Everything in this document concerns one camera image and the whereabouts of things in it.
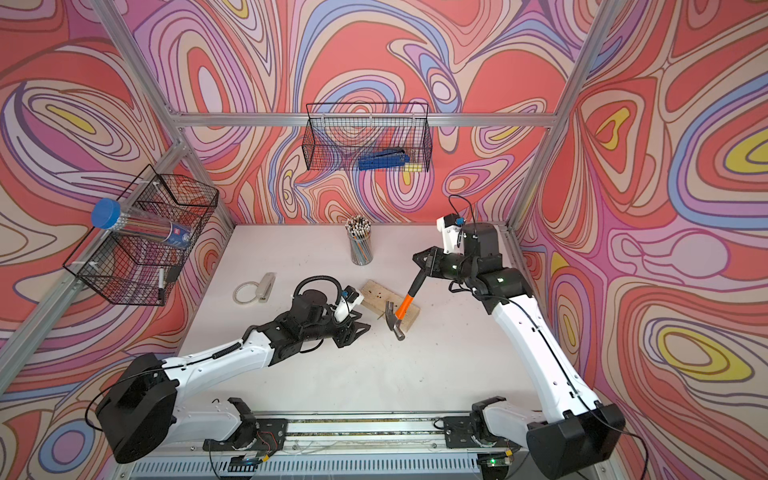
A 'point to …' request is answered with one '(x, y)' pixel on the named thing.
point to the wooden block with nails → (376, 296)
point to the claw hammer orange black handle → (394, 317)
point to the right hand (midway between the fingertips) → (416, 265)
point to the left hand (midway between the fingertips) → (368, 323)
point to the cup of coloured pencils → (358, 229)
